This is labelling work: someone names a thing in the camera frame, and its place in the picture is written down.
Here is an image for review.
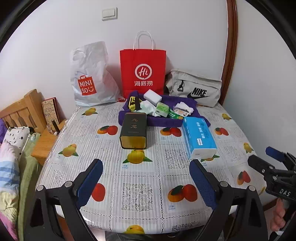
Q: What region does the small snack sachet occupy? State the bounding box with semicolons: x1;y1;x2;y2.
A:
173;108;191;118

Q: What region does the green flower wipes pack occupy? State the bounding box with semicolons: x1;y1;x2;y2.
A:
168;108;183;120

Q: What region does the white tissue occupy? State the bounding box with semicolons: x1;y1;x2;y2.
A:
174;102;194;114

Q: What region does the green wet wipe packet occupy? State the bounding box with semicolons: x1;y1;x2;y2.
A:
156;102;170;118

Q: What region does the yellow black pouch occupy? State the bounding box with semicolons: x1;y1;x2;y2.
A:
128;96;142;112

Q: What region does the white sponge block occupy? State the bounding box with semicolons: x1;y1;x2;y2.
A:
144;89;162;105

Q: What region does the person's right hand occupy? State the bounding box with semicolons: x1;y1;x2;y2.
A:
270;198;286;232

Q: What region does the blue tissue pack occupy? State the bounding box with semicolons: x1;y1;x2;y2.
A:
182;117;217;162

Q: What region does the wooden nightstand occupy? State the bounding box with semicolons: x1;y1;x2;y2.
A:
31;129;57;166

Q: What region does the fruit pattern tablecloth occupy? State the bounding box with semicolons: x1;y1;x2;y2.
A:
36;102;268;235

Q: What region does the dark green tin box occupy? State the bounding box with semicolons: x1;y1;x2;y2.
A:
119;113;147;150

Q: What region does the colourful striped blanket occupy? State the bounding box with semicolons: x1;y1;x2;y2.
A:
1;142;20;240

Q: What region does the white dotted pillow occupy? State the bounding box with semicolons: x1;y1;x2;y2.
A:
3;126;31;158

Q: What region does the purple towel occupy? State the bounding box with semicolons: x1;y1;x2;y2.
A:
118;90;212;128

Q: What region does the brown patterned book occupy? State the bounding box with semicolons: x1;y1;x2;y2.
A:
41;97;60;126

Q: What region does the wooden headboard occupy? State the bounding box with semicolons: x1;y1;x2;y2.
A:
1;89;47;133

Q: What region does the grey Nike pouch bag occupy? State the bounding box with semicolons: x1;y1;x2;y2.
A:
166;69;222;108

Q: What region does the purple plush toy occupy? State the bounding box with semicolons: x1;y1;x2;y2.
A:
0;119;7;143

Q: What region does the white Miniso plastic bag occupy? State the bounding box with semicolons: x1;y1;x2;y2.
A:
70;41;122;107

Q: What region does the red Haidilao paper bag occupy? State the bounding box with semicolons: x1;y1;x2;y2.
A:
119;30;167;98

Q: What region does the brown wooden door frame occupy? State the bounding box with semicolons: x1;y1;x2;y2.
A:
219;0;238;105

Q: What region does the white wall switch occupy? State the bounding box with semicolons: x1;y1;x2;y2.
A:
101;8;118;21

